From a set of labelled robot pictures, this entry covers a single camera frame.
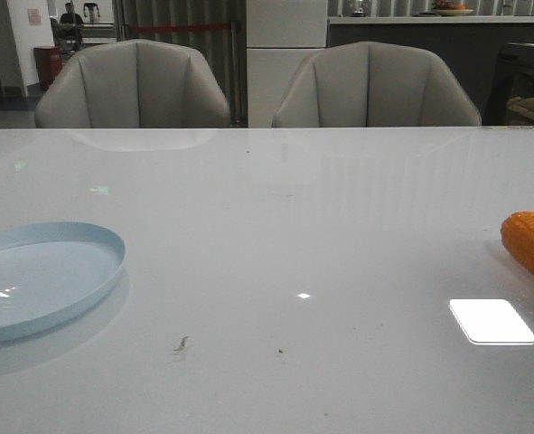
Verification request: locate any dark wooden side table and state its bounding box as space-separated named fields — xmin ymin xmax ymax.
xmin=482 ymin=42 xmax=534 ymax=126

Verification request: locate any grey upholstered chair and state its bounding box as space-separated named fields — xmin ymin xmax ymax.
xmin=272 ymin=42 xmax=481 ymax=128
xmin=34 ymin=39 xmax=230 ymax=129

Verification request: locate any pink wall notice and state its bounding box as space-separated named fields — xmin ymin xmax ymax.
xmin=27 ymin=8 xmax=42 ymax=26

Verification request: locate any red trash bin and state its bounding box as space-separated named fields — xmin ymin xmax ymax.
xmin=33 ymin=46 xmax=62 ymax=90

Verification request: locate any white cabinet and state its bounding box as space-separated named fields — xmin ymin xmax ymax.
xmin=246 ymin=0 xmax=328 ymax=128

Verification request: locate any right grey upholstered chair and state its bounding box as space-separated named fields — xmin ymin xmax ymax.
xmin=272 ymin=42 xmax=481 ymax=128

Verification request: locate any dark grey counter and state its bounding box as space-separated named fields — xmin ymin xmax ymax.
xmin=327 ymin=15 xmax=534 ymax=115

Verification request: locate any light blue round plate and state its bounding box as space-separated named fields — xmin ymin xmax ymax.
xmin=0 ymin=222 xmax=126 ymax=343

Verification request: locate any seated person in background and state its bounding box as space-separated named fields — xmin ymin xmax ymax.
xmin=60 ymin=2 xmax=83 ymax=51

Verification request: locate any left grey upholstered chair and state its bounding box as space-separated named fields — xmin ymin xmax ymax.
xmin=34 ymin=39 xmax=230 ymax=129

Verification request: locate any red barrier belt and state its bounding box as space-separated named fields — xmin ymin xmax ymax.
xmin=128 ymin=22 xmax=231 ymax=33

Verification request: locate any metal barrier post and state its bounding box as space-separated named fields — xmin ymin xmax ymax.
xmin=230 ymin=21 xmax=242 ymax=126

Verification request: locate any fruit bowl on counter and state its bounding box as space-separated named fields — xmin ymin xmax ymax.
xmin=432 ymin=0 xmax=473 ymax=16

